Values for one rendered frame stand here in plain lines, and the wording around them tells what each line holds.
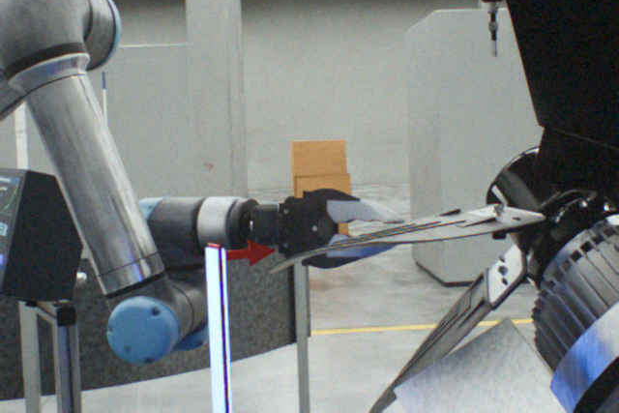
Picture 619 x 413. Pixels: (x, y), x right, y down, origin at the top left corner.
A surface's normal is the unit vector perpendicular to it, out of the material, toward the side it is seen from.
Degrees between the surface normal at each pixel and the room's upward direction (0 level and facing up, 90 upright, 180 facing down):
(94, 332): 90
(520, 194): 75
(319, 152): 90
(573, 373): 92
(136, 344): 90
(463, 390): 56
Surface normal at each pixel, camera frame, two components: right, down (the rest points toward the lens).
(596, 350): -0.78, -0.11
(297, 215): -0.39, -0.04
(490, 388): -0.36, -0.51
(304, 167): 0.09, 0.05
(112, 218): 0.29, -0.10
